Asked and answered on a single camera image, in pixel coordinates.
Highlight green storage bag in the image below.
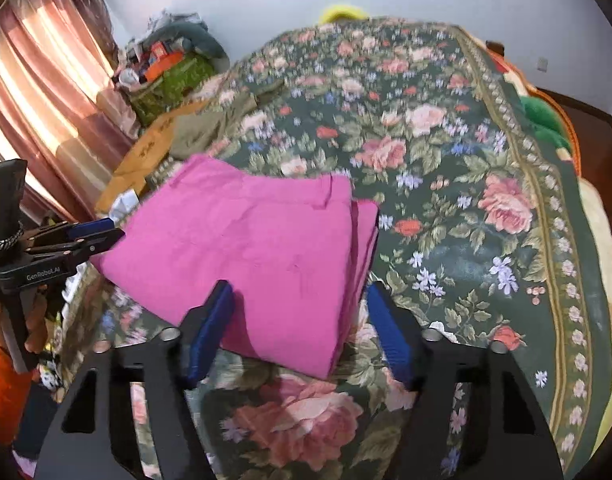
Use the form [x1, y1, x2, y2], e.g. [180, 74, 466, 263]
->
[128, 55, 219, 128]

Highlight orange box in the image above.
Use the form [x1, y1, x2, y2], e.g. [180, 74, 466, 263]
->
[146, 52, 187, 81]

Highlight person's left hand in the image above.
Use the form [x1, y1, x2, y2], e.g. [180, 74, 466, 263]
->
[24, 287, 51, 356]

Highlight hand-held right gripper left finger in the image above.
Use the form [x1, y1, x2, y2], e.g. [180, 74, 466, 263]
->
[33, 280, 237, 480]

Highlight person's left forearm orange sleeve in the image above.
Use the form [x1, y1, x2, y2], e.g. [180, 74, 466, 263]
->
[0, 325, 34, 443]

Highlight grey plush pillow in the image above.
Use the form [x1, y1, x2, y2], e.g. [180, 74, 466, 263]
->
[150, 22, 231, 61]

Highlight pile of white paper bags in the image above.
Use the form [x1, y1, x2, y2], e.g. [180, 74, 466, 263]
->
[108, 190, 139, 223]

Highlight wooden lap desk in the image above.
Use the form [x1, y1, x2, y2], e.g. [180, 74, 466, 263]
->
[94, 102, 211, 211]

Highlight olive green garment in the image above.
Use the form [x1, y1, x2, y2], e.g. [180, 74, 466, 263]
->
[171, 87, 259, 158]

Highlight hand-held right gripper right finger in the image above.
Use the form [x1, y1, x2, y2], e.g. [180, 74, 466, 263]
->
[366, 280, 567, 480]

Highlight dark floral blanket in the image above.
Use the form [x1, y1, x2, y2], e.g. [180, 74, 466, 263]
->
[60, 15, 612, 480]

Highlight pink pants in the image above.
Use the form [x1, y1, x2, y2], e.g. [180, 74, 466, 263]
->
[90, 154, 381, 380]

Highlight pink curtain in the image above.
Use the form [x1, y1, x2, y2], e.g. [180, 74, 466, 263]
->
[0, 0, 136, 231]

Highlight pile of grey clothes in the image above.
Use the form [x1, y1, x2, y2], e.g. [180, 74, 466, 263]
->
[118, 10, 209, 61]

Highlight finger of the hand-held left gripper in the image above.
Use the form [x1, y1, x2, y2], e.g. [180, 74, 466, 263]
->
[23, 218, 115, 247]
[28, 230, 126, 266]

